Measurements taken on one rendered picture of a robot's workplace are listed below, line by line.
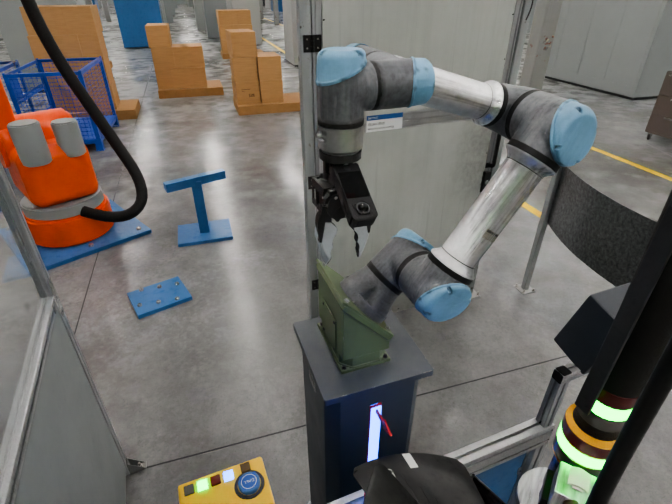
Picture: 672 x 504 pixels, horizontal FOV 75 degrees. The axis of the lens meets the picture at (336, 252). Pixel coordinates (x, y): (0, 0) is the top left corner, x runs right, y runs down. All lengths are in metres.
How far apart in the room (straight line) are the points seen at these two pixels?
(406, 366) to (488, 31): 1.78
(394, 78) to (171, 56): 8.71
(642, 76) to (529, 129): 9.24
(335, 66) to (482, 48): 1.85
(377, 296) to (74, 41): 7.34
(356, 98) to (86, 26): 7.41
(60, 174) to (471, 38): 3.06
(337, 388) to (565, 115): 0.79
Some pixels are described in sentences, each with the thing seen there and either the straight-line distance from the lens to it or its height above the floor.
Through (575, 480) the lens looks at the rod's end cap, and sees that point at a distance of 0.42.
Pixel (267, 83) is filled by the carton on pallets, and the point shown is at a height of 0.46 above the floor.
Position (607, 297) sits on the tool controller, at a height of 1.25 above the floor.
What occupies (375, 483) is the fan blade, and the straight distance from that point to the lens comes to 0.49.
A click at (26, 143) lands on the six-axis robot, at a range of 3.83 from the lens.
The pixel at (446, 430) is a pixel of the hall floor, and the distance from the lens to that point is 2.37.
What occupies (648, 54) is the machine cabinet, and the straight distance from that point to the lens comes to 10.12.
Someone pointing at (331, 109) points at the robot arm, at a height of 1.70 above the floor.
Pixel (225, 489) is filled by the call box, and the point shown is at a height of 1.07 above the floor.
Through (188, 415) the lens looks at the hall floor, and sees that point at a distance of 2.47.
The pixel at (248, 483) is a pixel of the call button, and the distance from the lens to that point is 0.92.
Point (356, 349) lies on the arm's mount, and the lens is 1.14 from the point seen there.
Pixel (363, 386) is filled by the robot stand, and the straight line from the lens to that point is 1.15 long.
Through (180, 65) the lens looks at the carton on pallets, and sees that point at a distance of 9.38.
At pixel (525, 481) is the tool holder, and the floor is 1.45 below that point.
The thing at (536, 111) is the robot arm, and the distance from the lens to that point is 0.99.
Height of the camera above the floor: 1.87
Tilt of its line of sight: 32 degrees down
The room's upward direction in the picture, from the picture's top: straight up
